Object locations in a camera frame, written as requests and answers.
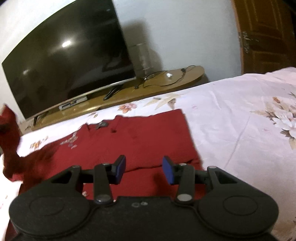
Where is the wooden television stand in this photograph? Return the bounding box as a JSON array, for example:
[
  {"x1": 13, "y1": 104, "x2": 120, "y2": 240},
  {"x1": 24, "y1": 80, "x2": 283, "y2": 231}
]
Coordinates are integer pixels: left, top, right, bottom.
[{"x1": 18, "y1": 65, "x2": 205, "y2": 133}]

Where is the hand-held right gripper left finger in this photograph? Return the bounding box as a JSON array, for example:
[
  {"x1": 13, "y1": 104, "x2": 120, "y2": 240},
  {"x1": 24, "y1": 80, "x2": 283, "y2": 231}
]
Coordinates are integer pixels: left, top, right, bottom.
[{"x1": 47, "y1": 155, "x2": 127, "y2": 206}]

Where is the black cable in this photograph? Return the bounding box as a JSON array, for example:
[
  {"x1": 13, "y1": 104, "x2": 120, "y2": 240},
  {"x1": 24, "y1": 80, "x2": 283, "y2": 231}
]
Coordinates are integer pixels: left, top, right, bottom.
[{"x1": 134, "y1": 65, "x2": 197, "y2": 90}]

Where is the brown wooden door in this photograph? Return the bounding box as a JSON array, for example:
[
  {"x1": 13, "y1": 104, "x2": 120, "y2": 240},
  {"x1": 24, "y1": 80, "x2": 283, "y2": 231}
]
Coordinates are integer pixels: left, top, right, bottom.
[{"x1": 232, "y1": 0, "x2": 296, "y2": 75}]

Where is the black flat screen television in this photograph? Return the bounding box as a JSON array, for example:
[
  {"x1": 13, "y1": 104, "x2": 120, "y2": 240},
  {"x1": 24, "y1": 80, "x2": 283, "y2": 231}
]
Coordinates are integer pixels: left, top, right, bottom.
[{"x1": 1, "y1": 0, "x2": 137, "y2": 120}]

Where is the red garment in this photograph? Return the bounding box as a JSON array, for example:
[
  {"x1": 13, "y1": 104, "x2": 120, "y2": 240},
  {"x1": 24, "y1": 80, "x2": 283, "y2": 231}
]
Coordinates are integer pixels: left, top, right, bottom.
[{"x1": 0, "y1": 103, "x2": 204, "y2": 241}]

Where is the floral white bed sheet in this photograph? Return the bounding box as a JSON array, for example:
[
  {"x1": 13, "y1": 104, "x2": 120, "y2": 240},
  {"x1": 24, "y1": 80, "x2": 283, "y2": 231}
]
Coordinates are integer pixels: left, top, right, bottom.
[{"x1": 0, "y1": 67, "x2": 296, "y2": 241}]

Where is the grey cylindrical object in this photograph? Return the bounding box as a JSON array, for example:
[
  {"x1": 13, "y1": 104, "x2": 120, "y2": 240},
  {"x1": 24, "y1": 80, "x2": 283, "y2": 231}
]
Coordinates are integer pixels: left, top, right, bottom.
[{"x1": 128, "y1": 43, "x2": 152, "y2": 78}]

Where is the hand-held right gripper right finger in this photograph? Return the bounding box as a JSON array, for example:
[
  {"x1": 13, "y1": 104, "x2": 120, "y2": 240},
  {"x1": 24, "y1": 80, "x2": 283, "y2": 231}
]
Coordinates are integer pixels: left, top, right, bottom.
[{"x1": 162, "y1": 156, "x2": 239, "y2": 206}]

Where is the black television foot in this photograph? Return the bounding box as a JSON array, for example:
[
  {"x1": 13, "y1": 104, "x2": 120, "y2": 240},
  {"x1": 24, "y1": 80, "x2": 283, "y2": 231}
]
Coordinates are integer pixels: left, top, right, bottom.
[{"x1": 103, "y1": 85, "x2": 123, "y2": 101}]

